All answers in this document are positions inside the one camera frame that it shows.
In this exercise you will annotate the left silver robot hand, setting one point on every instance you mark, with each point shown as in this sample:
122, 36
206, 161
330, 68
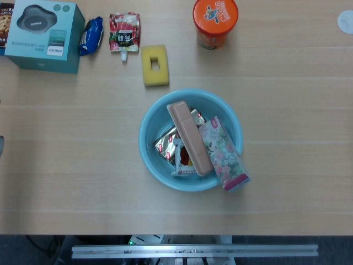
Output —
1, 146

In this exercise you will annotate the long pink plastic case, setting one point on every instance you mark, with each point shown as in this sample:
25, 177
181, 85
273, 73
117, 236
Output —
190, 138

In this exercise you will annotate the floral pink tissue carton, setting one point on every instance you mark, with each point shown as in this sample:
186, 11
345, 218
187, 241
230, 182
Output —
223, 154

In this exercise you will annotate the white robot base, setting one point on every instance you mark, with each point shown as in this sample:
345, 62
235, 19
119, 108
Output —
146, 239

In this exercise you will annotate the light blue plastic bowl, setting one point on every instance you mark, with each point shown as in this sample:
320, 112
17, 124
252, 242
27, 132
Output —
157, 118

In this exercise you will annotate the teal speaker retail box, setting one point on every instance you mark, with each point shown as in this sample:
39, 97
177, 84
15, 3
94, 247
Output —
41, 36

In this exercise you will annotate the chocolate cookie box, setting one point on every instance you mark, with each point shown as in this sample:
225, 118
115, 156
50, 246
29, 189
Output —
5, 25

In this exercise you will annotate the blue cookie packet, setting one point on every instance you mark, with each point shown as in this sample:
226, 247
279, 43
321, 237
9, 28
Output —
92, 36

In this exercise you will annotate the gold foil snack packet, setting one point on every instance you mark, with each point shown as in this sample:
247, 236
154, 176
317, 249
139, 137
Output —
165, 144

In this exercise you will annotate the yellow sponge with hole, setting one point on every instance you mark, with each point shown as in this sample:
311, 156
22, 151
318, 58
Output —
147, 69

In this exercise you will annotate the red drink pouch with spout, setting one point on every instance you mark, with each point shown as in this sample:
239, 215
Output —
124, 33

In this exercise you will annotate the white red yellow snack packet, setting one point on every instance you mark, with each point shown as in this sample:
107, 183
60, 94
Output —
180, 167

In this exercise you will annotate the orange instant noodle cup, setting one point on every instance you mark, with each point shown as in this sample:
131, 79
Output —
215, 16

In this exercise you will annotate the white round table grommet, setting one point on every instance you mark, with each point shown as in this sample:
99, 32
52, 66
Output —
346, 22

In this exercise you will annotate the aluminium profile rail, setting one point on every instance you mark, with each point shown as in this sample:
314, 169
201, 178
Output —
193, 251

